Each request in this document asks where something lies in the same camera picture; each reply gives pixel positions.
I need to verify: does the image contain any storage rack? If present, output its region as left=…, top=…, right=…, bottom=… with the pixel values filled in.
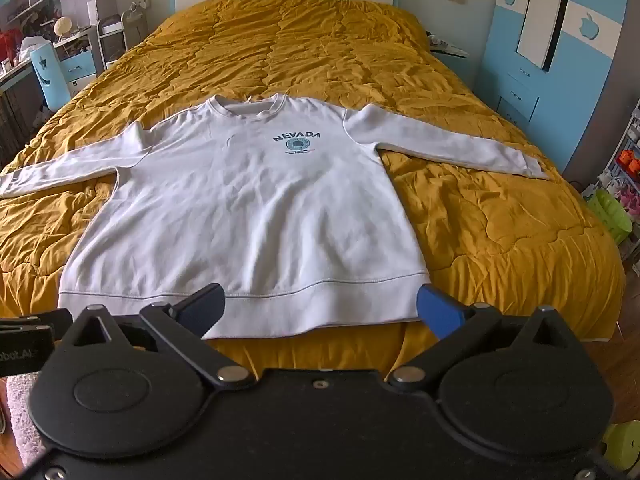
left=597, top=105, right=640, bottom=221

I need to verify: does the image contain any light blue chair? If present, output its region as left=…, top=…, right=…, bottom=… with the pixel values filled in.
left=30, top=42, right=71, bottom=111

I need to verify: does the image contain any white rolling cart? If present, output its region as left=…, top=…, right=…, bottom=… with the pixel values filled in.
left=90, top=15, right=146, bottom=73

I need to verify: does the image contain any green plastic basket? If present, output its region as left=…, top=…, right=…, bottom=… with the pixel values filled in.
left=585, top=189, right=633, bottom=246

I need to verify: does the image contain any white handheld appliance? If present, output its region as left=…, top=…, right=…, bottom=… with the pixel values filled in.
left=427, top=32, right=469, bottom=58

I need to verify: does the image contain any white printed sweatshirt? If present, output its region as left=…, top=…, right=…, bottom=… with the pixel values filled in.
left=0, top=92, right=551, bottom=341

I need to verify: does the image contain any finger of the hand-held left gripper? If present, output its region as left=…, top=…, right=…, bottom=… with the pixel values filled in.
left=20, top=308, right=74, bottom=332

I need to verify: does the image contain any mustard yellow quilt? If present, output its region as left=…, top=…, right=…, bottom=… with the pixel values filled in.
left=0, top=0, right=628, bottom=391

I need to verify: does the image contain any blue and white wardrobe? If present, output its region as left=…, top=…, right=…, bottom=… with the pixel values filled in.
left=475, top=0, right=640, bottom=176

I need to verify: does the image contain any white and blue desk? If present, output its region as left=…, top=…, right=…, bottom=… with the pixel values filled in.
left=0, top=35, right=98, bottom=161

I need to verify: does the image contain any pink towel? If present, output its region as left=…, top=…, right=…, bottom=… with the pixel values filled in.
left=5, top=372, right=48, bottom=466

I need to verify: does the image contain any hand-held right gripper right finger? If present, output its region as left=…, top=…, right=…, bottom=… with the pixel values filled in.
left=390, top=284, right=583, bottom=391

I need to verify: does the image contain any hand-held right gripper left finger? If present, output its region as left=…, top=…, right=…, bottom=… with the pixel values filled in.
left=60, top=283, right=256, bottom=391

